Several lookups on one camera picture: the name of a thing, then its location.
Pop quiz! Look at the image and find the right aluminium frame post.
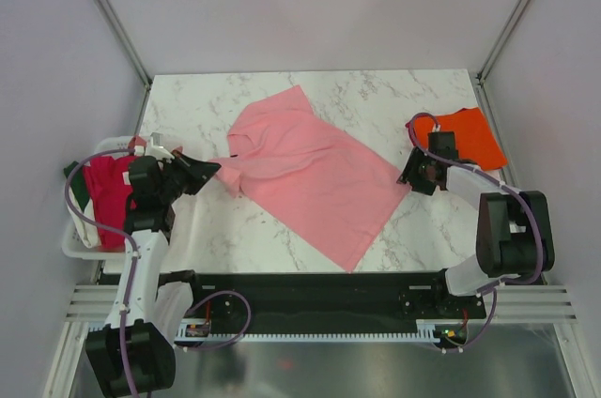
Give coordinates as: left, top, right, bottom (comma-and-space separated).
473, 0, 533, 86

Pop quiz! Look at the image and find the white cable duct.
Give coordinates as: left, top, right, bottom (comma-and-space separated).
175, 320, 440, 344

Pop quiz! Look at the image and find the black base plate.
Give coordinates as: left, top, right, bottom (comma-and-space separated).
160, 270, 486, 334

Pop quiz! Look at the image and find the dark green t shirt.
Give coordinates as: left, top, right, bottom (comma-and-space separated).
69, 168, 91, 212

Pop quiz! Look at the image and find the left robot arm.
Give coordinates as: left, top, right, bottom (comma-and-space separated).
85, 150, 221, 397

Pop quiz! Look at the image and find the magenta t shirt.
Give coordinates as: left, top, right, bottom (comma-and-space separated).
84, 156, 135, 230

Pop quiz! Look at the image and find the pink t shirt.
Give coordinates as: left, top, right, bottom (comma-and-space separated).
217, 85, 408, 272

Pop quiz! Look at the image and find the white laundry basket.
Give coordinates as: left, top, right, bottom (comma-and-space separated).
61, 134, 179, 259

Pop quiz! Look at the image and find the white t shirt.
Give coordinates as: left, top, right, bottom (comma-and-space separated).
68, 199, 100, 249

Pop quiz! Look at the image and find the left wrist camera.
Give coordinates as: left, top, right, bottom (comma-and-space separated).
138, 132, 174, 161

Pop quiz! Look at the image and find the left aluminium frame post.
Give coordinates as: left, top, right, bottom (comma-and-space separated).
93, 0, 152, 90

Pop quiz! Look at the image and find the orange folded t shirt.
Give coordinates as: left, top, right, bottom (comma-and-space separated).
413, 107, 507, 171

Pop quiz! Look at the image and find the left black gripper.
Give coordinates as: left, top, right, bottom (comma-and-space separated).
158, 150, 220, 203

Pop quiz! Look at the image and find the aluminium frame post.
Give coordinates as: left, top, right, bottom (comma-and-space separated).
93, 0, 152, 90
473, 0, 533, 86

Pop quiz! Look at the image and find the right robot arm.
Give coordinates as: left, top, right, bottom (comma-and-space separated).
397, 131, 555, 317

